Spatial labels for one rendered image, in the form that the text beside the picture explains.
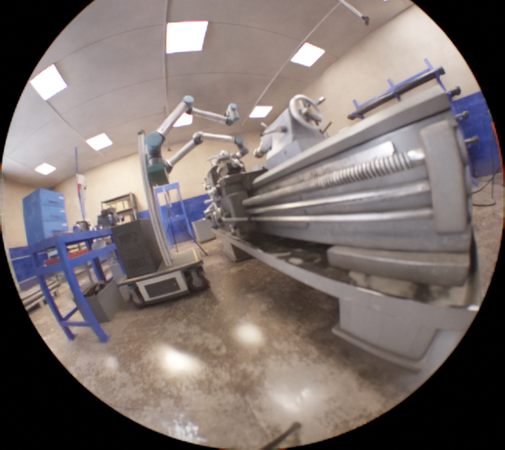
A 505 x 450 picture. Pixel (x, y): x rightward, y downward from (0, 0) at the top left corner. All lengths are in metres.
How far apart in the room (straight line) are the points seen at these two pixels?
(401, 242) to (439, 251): 0.12
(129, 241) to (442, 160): 1.83
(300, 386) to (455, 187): 0.76
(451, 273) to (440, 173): 0.25
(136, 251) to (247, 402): 1.42
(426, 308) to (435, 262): 0.13
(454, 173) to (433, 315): 0.25
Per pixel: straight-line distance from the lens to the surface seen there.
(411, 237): 0.51
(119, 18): 2.90
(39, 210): 1.64
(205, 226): 4.15
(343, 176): 0.43
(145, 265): 1.67
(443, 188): 0.33
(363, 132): 0.47
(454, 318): 0.40
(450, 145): 0.33
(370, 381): 0.78
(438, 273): 0.49
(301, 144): 0.79
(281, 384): 0.80
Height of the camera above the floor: 0.73
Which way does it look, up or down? 1 degrees up
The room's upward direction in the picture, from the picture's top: 16 degrees counter-clockwise
